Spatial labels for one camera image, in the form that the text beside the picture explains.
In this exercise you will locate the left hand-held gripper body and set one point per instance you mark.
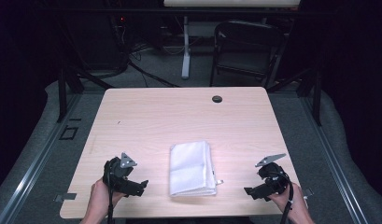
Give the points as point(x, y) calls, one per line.
point(117, 177)

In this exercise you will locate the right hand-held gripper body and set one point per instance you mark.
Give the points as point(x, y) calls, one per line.
point(274, 180)

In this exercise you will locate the white cloth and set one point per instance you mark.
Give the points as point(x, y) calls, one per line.
point(190, 169)

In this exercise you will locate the person's left hand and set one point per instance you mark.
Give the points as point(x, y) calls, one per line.
point(100, 199)

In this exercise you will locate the person's right hand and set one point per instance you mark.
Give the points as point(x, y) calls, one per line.
point(296, 200)

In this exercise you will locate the short black tape strip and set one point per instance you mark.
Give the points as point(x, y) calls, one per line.
point(75, 119)

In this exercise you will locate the black metal stand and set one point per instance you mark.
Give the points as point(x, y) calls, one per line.
point(62, 93)
point(317, 96)

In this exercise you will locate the round black table grommet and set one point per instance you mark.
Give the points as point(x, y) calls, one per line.
point(217, 99)

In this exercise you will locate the white desk leg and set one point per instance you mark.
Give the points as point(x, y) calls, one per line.
point(186, 56)

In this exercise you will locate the black folding chair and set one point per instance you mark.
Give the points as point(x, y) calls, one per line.
point(246, 46)

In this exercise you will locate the black computer cabinet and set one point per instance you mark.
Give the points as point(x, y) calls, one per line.
point(95, 40)

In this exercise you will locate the grey table edge bracket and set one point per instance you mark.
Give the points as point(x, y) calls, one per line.
point(308, 192)
point(65, 196)

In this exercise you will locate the aluminium floor rail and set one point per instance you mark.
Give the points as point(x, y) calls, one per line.
point(332, 155)
point(39, 158)

